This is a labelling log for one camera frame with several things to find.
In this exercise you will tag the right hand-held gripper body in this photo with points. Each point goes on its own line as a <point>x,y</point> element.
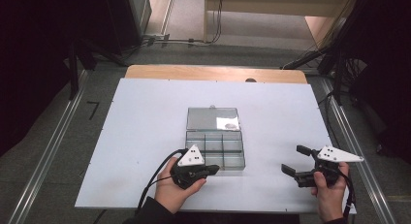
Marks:
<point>336,155</point>

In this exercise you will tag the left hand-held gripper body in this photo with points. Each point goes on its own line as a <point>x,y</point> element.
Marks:
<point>192,157</point>

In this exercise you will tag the clear plastic compartment box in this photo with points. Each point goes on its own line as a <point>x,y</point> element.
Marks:
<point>223,146</point>

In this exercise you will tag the person's left hand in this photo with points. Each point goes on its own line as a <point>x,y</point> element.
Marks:
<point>168,193</point>

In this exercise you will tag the person's right hand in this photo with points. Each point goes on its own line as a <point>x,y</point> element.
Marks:
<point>329,201</point>

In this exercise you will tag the white table board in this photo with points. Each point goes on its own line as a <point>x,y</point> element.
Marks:
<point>145,120</point>

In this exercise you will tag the wooden table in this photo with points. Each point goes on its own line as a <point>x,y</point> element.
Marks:
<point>210,73</point>

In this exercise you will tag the dark curtain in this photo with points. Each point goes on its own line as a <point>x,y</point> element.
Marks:
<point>29,56</point>
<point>391,72</point>

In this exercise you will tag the floor power strip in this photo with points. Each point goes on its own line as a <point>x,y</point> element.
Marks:
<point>158,38</point>

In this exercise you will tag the black metal stand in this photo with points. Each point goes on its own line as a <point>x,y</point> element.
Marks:
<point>73,72</point>

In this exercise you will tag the light wooden shelf unit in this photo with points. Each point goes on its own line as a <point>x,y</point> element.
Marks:
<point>274,4</point>

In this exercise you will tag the dark grey cabinet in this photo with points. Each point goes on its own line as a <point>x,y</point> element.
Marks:
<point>129,20</point>

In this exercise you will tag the metal floor rail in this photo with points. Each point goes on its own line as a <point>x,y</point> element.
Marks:
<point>48,153</point>
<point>362,143</point>

